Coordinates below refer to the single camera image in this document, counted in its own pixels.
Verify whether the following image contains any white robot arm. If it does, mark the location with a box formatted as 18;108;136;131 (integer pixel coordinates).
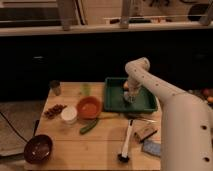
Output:
125;57;213;171

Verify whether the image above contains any green plastic tray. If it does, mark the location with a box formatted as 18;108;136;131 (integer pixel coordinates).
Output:
104;77;158;113

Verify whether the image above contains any orange fruit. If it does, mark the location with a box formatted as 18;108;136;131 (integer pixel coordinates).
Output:
123;82;129;90

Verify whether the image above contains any brown sponge block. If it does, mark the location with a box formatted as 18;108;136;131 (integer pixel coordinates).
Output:
134;124;157;142

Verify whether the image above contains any green translucent cup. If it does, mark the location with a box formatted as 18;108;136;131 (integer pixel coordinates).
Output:
81;83;91;96

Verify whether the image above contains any orange bowl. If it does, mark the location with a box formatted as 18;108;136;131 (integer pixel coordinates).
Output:
76;96;102;119

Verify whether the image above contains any blue sponge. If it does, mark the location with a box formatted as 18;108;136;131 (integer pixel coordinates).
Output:
142;140;161;157

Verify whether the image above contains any green cucumber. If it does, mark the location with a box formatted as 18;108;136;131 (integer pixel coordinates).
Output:
79;119;99;135

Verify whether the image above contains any white cup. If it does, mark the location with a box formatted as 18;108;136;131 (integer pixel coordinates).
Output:
61;106;77;124

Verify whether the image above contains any dark metal cup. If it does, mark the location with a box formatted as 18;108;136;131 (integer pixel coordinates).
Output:
49;80;61;96

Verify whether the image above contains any dark brown bowl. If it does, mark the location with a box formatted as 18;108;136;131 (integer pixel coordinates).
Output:
24;134;53;164

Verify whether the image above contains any white handled black brush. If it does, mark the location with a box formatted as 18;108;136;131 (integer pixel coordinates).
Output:
118;120;133;163

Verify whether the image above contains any black cable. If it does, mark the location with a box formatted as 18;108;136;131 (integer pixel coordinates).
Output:
0;111;40;144

